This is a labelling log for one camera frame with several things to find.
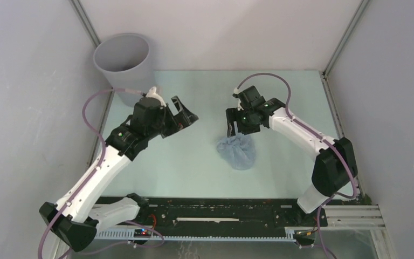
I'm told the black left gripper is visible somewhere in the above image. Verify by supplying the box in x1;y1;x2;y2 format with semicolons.
147;97;198;140

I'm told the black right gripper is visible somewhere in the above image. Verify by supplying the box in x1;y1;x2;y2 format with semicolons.
225;107;261;138

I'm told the blue translucent trash bag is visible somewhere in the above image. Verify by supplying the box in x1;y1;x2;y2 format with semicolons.
216;133;256;171

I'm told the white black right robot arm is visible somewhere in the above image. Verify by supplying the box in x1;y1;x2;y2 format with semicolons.
226;86;357;226

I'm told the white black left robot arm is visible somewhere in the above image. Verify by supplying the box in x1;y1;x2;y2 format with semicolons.
39;94;199;252

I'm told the grey plastic trash bin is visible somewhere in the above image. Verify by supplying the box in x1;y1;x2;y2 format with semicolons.
93;33;156;93

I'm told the small electronics board with leds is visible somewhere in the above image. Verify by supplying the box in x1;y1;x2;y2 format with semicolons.
133;229;152;238

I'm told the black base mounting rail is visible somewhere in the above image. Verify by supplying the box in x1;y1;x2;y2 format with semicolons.
96;195;327;238

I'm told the aluminium frame rail right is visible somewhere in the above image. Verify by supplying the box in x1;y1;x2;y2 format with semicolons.
319;0;372;195

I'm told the aluminium frame rail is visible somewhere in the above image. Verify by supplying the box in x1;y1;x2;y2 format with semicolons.
319;0;372;195
69;0;114;167

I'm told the white slotted cable duct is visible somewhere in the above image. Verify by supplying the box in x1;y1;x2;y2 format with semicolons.
95;228;295;242

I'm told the aluminium frame rail left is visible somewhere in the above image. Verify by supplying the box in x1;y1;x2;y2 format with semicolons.
69;0;114;167

